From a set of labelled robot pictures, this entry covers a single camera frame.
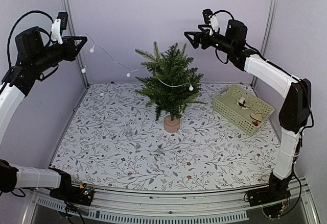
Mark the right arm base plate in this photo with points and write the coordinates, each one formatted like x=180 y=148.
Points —
x=265 y=195

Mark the black white cotton ornament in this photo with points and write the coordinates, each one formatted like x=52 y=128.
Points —
x=241 y=103

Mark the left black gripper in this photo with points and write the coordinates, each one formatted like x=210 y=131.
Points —
x=71 y=51

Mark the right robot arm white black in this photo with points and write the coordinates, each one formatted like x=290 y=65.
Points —
x=296 y=92

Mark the small green christmas tree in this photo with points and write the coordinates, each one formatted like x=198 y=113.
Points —
x=173 y=84

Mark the front aluminium rail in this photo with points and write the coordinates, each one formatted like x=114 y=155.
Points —
x=111 y=205

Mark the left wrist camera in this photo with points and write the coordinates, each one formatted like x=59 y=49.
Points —
x=58 y=26

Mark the floral white tablecloth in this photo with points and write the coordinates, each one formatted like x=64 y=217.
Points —
x=114 y=140

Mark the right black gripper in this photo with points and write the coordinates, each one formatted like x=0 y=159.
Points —
x=197 y=36

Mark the pale green plastic basket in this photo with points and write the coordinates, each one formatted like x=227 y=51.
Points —
x=225 y=103

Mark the white ball light garland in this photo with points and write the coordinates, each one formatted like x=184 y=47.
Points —
x=130 y=71

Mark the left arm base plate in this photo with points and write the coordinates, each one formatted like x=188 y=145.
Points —
x=81 y=195

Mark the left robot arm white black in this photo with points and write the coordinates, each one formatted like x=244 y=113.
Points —
x=37 y=99

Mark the wooden heart ornament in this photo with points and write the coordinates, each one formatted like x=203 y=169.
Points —
x=257 y=116

